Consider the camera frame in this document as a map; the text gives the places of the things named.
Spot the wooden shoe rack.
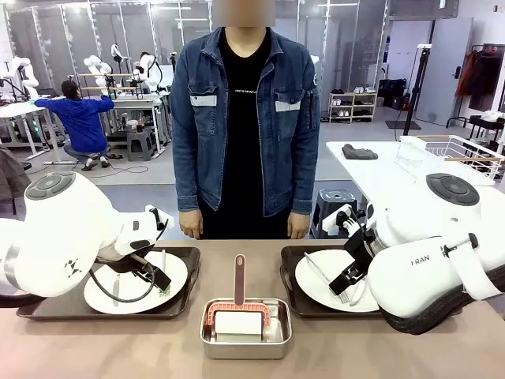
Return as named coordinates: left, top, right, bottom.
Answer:
left=328, top=91, right=378, bottom=124

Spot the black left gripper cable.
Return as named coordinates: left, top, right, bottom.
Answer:
left=88, top=265, right=159, bottom=306

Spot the person in denim jacket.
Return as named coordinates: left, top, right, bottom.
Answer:
left=170, top=0, right=321, bottom=241

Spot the dark jacket on chair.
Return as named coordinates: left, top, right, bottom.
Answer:
left=0, top=144, right=32, bottom=203

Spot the black clothes rack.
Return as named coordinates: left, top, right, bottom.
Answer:
left=445, top=43, right=505, bottom=129

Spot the person's right hand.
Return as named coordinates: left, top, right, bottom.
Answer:
left=179, top=209, right=204, bottom=241

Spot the black equipment case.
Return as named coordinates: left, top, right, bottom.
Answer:
left=377, top=77, right=407, bottom=110

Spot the white side table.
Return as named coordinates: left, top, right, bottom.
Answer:
left=325, top=138, right=505, bottom=222

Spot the black hanging garment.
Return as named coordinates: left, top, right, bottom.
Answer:
left=471, top=49, right=505, bottom=112

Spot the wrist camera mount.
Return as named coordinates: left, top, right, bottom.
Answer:
left=321, top=204, right=367, bottom=238
left=144, top=204, right=175, bottom=240

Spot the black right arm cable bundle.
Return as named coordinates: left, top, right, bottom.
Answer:
left=380, top=276, right=505, bottom=336

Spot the black utility cart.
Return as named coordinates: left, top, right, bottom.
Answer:
left=468, top=110, right=505, bottom=138

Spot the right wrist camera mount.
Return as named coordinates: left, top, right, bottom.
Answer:
left=321, top=204, right=367, bottom=238

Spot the black floor stand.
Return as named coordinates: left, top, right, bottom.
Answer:
left=384, top=44, right=433, bottom=137

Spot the white lab desk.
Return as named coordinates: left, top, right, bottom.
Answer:
left=108, top=96, right=163, bottom=159
left=0, top=96, right=70, bottom=159

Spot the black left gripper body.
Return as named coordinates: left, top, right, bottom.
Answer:
left=115, top=246, right=160, bottom=280

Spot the white wire dish rack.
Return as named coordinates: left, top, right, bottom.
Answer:
left=394, top=134, right=505, bottom=186

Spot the wooden shelf frame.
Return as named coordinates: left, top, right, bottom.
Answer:
left=77, top=72, right=144, bottom=100

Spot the brown serving tray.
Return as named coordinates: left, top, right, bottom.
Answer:
left=16, top=246, right=201, bottom=321
left=279, top=245, right=386, bottom=320

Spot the dark plastic stool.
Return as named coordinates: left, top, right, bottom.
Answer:
left=309, top=188, right=358, bottom=240

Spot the red hanging garment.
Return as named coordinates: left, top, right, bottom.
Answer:
left=455, top=50, right=479, bottom=99

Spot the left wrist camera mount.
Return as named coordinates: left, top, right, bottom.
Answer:
left=144, top=204, right=175, bottom=240

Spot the person's left forearm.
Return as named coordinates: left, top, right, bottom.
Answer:
left=290, top=129, right=321, bottom=216

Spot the person's right forearm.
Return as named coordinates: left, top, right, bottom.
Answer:
left=170, top=129, right=203, bottom=214

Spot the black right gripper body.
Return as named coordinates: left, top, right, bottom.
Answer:
left=342, top=227, right=380, bottom=270

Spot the grey plastic stool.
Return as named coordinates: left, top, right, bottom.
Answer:
left=125, top=128, right=157, bottom=162

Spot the steel rectangular container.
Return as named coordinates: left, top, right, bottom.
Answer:
left=200, top=298, right=293, bottom=360

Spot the person in blue hoodie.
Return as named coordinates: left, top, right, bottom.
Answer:
left=34, top=80, right=115, bottom=171

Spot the person's left hand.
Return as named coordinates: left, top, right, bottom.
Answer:
left=286, top=212, right=310, bottom=241

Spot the white round plate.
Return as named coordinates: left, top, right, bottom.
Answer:
left=294, top=248, right=382, bottom=313
left=84, top=249, right=189, bottom=316

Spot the dark folded cloth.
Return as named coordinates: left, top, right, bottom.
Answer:
left=341, top=143, right=379, bottom=161

